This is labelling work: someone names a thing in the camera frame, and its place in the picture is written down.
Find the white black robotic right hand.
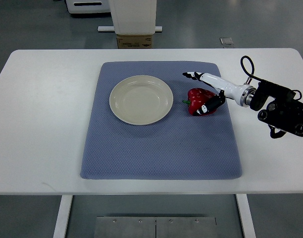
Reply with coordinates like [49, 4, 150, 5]
[183, 72, 256, 110]

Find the red bell pepper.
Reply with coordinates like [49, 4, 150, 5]
[182, 88, 217, 116]

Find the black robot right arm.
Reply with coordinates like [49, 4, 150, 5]
[240, 56, 303, 139]

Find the cream round plate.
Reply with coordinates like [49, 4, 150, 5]
[109, 75, 174, 125]

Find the metal floor plate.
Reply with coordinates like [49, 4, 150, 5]
[94, 216, 218, 238]

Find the silver floor outlet box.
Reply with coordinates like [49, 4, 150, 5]
[220, 37, 234, 46]

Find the blue textured mat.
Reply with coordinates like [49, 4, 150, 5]
[80, 61, 242, 180]

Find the right white table leg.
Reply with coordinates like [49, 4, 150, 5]
[236, 194, 256, 238]

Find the white table leg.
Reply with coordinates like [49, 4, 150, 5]
[53, 195, 73, 238]
[236, 194, 256, 238]

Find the cardboard box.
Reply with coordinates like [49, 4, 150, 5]
[116, 35, 153, 49]

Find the white cabinet with slot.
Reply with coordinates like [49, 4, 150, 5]
[64, 0, 111, 17]

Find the left white table leg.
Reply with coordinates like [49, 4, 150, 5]
[53, 195, 73, 238]

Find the white pedestal machine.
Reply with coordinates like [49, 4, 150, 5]
[98, 0, 163, 35]

